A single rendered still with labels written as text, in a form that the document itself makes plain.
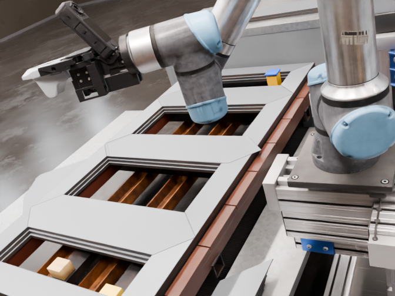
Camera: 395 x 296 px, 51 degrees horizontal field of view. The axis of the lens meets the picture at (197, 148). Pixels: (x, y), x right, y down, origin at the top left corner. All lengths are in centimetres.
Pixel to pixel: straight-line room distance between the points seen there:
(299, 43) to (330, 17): 143
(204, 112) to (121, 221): 70
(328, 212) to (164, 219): 50
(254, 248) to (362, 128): 69
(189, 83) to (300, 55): 148
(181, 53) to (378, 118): 35
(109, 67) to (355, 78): 42
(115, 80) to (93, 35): 8
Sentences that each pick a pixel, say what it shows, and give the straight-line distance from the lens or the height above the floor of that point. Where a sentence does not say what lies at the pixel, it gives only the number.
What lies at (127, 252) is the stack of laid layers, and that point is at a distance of 126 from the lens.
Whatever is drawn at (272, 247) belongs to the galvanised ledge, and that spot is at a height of 68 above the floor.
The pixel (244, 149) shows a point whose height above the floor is 85.
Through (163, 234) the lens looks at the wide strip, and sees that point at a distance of 124.
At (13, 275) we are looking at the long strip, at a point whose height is 85.
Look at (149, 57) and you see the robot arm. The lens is 71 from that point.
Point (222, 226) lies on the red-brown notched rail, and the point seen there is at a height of 83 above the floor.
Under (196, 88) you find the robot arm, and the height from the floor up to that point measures 136.
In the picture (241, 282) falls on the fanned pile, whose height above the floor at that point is 72.
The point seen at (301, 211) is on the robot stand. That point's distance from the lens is 109.
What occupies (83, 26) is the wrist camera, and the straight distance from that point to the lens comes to 75.
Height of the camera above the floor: 161
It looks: 28 degrees down
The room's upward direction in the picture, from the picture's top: 18 degrees counter-clockwise
